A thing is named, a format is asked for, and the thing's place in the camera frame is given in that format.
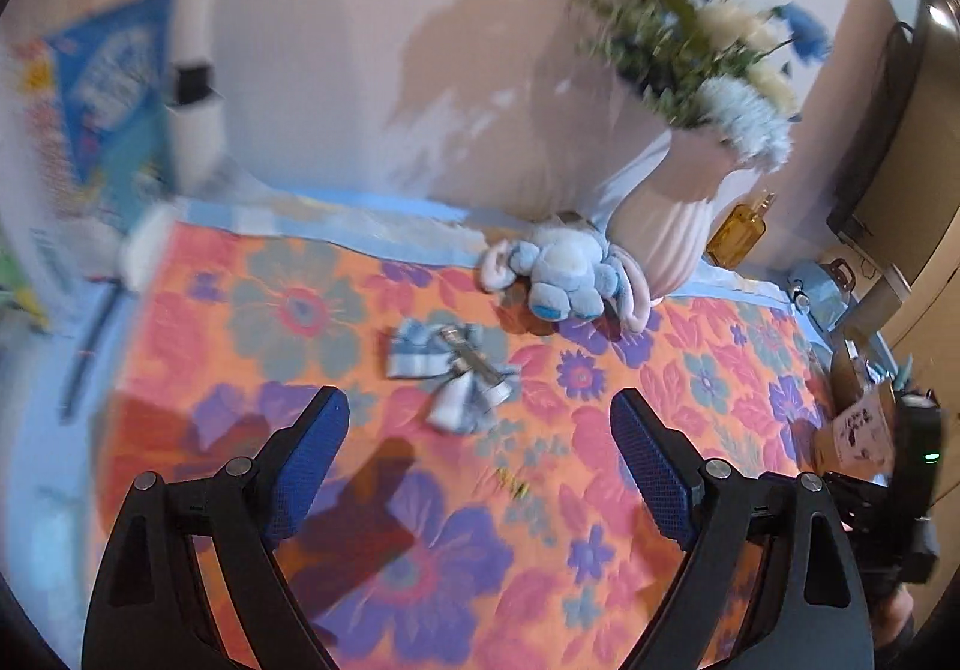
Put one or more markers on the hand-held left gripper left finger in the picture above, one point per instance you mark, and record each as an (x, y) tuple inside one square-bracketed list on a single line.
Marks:
[(307, 475)]

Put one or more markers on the blue and white flower bouquet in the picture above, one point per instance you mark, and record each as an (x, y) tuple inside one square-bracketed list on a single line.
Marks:
[(697, 54)]

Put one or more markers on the dark monitor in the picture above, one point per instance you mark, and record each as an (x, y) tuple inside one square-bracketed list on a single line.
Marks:
[(874, 137)]

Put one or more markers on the yellow glass bottle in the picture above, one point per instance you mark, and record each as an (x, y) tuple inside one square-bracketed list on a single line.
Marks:
[(739, 235)]

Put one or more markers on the row of books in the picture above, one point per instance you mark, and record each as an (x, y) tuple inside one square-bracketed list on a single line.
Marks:
[(45, 152)]

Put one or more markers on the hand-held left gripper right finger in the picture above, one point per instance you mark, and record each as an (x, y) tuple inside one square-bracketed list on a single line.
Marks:
[(652, 482)]

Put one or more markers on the floral orange tablecloth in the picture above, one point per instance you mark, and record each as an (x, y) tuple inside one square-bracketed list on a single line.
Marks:
[(450, 565)]

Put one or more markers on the blue cover book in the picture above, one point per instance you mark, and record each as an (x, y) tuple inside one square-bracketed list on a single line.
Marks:
[(112, 100)]

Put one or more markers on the blue plaid bow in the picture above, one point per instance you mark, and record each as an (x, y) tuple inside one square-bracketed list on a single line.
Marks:
[(450, 370)]

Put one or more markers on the white plush toy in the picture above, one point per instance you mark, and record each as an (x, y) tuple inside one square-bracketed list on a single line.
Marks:
[(562, 272)]

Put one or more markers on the dark pen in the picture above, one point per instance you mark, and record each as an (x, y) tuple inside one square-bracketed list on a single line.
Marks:
[(91, 355)]

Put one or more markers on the person's right hand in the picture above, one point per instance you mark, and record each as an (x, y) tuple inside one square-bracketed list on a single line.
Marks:
[(892, 614)]

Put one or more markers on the white ribbed vase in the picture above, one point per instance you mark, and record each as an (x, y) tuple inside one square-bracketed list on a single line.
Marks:
[(667, 220)]

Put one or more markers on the brown cardboard pen holder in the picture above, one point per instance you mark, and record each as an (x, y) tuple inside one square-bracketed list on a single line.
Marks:
[(859, 426)]

